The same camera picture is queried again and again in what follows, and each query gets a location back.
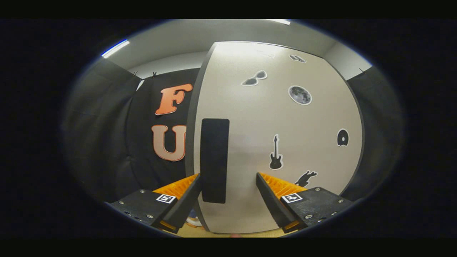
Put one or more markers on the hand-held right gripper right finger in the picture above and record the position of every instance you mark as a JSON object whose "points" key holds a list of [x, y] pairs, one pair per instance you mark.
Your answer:
{"points": [[271, 203]]}

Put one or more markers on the large ceiling light panel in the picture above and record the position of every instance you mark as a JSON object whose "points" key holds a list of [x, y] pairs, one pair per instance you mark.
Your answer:
{"points": [[280, 21]]}

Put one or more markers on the grey cabinet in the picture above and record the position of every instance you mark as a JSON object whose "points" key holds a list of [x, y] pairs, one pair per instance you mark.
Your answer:
{"points": [[190, 142]]}

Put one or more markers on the narrow ceiling light strip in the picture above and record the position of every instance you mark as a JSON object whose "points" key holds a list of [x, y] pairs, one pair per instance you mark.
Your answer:
{"points": [[115, 49]]}

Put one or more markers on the penguin plush toy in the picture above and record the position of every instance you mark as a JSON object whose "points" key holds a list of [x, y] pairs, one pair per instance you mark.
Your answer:
{"points": [[194, 218]]}

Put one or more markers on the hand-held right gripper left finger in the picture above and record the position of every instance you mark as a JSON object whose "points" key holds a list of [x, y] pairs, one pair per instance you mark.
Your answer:
{"points": [[185, 207]]}

